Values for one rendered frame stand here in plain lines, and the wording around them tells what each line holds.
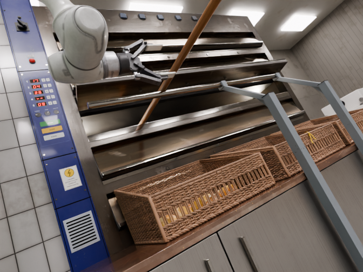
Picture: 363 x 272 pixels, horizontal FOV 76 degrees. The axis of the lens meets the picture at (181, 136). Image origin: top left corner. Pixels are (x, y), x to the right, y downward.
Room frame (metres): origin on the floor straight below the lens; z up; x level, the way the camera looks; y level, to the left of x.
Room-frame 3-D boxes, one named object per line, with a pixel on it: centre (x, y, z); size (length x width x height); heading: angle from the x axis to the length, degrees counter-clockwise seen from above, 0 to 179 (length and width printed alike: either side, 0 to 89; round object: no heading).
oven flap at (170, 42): (1.62, -0.30, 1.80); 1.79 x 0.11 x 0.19; 121
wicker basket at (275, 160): (1.41, -0.47, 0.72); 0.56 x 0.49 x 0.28; 123
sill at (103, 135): (1.64, -0.29, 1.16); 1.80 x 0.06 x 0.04; 121
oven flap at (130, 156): (1.62, -0.30, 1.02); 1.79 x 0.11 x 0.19; 121
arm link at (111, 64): (0.70, 0.13, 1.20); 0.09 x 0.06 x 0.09; 32
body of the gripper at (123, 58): (0.74, 0.07, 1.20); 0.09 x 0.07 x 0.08; 122
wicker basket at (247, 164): (1.09, 0.07, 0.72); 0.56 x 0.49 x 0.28; 122
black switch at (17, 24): (1.03, 0.57, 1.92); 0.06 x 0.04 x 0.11; 121
